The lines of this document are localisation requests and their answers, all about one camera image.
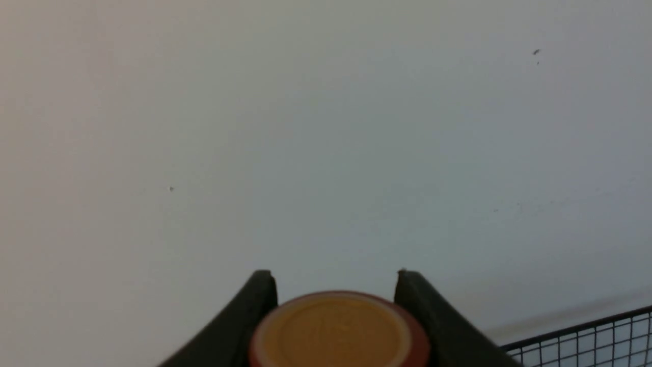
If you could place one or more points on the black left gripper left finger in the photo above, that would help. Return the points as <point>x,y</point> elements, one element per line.
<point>226,339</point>

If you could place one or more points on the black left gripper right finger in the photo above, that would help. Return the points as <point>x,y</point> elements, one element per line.
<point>454,341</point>

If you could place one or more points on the dark bottle red cap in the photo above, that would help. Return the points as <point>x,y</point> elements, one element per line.
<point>339,328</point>

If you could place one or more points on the black wire mesh shelf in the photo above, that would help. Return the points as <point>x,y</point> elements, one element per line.
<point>620,340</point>

